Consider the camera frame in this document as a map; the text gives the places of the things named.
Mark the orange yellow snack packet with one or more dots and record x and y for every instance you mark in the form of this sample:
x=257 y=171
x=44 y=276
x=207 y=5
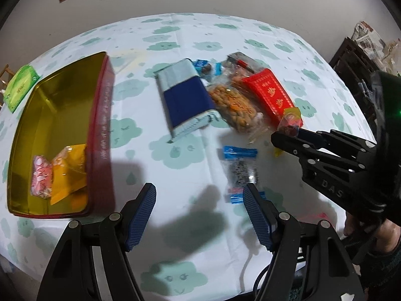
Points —
x=70 y=172

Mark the person's right hand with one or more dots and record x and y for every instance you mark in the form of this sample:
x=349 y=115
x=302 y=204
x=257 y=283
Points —
x=390 y=236

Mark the green tissue packet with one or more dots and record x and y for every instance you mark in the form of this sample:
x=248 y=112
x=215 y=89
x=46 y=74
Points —
x=22 y=84

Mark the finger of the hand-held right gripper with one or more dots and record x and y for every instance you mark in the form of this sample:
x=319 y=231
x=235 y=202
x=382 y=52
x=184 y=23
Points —
x=286 y=142
x=311 y=135

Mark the small blue snack packet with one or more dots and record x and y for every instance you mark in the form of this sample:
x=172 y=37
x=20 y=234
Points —
x=205 y=68

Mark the red tin box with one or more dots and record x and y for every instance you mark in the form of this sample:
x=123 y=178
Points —
x=47 y=116

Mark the red snack packet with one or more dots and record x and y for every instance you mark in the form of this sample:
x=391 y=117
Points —
x=269 y=92

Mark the light wooden chair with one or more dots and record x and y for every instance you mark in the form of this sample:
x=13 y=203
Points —
x=4 y=75

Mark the dark wooden chair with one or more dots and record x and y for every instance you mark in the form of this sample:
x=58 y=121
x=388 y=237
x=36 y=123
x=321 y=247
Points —
x=354 y=62

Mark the clear packet with blue ends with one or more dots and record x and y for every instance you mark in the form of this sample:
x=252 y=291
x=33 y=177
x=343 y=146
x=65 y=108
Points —
x=240 y=169

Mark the small red yellow candy packet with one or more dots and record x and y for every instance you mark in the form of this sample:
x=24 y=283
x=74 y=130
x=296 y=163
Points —
x=291 y=120

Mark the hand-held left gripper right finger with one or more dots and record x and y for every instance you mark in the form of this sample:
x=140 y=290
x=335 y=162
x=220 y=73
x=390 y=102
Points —
x=257 y=219

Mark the clear fried snack packet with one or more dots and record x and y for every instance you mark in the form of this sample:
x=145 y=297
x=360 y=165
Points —
x=233 y=106

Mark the small yellow wrapper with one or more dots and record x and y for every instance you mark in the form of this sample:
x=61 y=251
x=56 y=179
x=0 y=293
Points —
x=278 y=153

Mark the clear sesame snack packet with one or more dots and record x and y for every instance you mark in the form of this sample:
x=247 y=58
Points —
x=242 y=61

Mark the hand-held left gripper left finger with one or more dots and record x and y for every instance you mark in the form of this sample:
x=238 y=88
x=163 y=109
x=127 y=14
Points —
x=141 y=216

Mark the pile of newspapers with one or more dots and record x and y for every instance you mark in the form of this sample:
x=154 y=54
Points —
x=368 y=36

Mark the person's right forearm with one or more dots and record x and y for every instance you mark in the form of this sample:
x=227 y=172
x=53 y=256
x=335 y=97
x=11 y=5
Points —
x=385 y=276

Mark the large blue snack packet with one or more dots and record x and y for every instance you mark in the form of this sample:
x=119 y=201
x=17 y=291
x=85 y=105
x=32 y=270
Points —
x=186 y=100

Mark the pink white candy packet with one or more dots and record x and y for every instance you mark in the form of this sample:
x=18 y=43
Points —
x=41 y=177

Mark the cloud print tablecloth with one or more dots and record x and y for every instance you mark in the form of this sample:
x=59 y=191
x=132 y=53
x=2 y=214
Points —
x=175 y=31

